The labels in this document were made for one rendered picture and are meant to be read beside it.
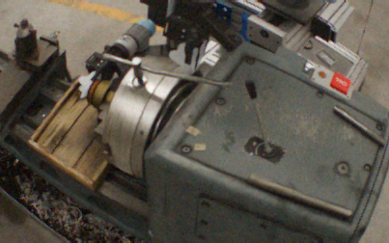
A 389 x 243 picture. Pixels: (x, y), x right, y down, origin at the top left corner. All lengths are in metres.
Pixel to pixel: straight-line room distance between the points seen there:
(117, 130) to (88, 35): 2.15
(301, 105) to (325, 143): 0.13
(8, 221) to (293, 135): 1.77
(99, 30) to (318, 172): 2.49
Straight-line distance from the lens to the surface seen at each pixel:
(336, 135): 1.37
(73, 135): 1.81
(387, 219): 2.85
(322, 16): 2.03
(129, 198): 1.68
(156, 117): 1.42
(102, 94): 1.59
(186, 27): 1.26
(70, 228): 1.95
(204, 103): 1.37
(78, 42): 3.51
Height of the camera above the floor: 2.26
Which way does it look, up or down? 49 degrees down
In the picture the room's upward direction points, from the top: 3 degrees clockwise
